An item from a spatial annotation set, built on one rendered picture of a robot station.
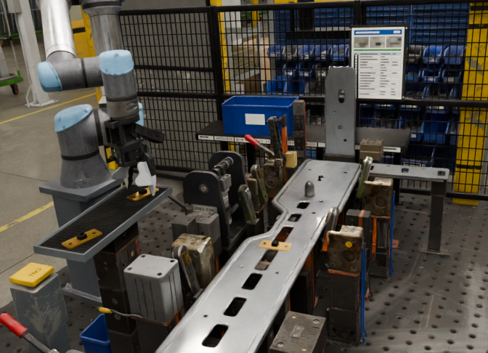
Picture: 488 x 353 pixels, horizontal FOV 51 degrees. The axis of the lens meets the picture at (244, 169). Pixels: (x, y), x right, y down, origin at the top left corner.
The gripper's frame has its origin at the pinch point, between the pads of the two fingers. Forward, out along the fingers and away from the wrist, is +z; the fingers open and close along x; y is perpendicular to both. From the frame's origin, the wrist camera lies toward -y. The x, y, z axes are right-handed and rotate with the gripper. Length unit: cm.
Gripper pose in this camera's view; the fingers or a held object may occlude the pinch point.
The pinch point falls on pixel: (141, 187)
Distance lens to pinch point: 137.4
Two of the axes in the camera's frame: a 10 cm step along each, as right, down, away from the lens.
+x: 7.9, 1.7, -5.9
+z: 0.7, 9.3, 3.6
